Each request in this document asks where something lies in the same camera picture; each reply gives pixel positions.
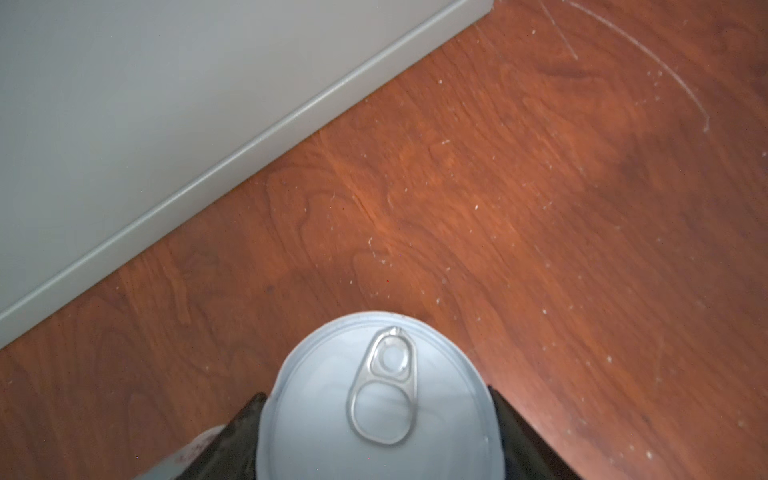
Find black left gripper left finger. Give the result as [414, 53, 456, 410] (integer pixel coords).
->
[178, 392, 267, 480]

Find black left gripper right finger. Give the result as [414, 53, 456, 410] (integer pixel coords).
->
[488, 386, 581, 480]

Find pink label pull-tab can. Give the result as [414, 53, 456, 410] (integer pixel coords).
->
[255, 311, 505, 479]

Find grey label pull-tab can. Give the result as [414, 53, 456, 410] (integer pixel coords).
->
[134, 425, 225, 480]

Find grey metal cabinet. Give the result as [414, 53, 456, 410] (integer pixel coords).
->
[1, 1, 492, 344]

